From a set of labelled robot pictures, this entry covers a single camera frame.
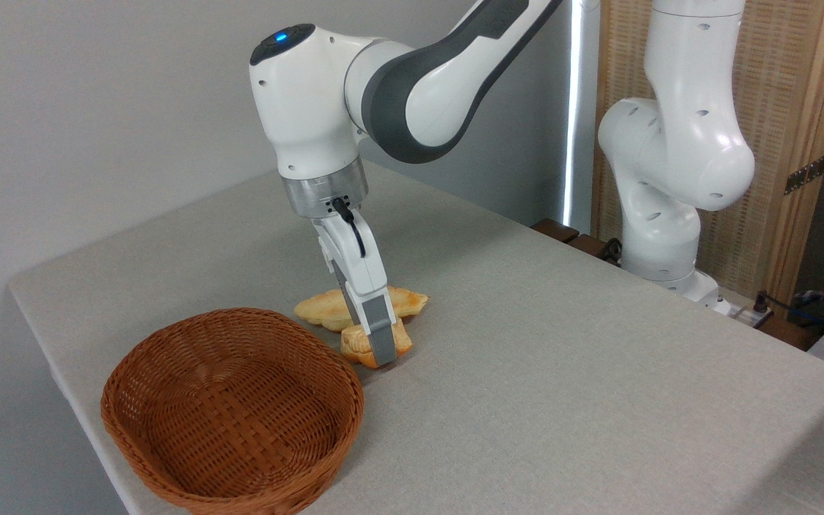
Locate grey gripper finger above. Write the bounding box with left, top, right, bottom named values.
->
left=350, top=286, right=399, bottom=368
left=333, top=270, right=364, bottom=331

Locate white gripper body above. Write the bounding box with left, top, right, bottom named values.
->
left=311, top=207, right=391, bottom=301

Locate round bread roll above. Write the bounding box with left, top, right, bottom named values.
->
left=340, top=318, right=413, bottom=370

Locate long flat bread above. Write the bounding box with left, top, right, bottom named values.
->
left=293, top=285, right=430, bottom=332

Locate brown wicker basket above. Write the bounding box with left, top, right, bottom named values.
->
left=100, top=308, right=366, bottom=515

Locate brown wooden block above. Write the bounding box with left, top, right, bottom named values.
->
left=568, top=234, right=617, bottom=263
left=531, top=218, right=581, bottom=245

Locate metal screen hinge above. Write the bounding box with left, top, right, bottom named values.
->
left=784, top=154, right=824, bottom=195

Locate wooden rattan folding screen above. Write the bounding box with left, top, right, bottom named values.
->
left=591, top=0, right=824, bottom=308

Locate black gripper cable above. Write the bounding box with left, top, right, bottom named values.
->
left=332, top=197, right=368, bottom=259

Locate black power cable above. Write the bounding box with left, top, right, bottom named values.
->
left=754, top=289, right=824, bottom=331

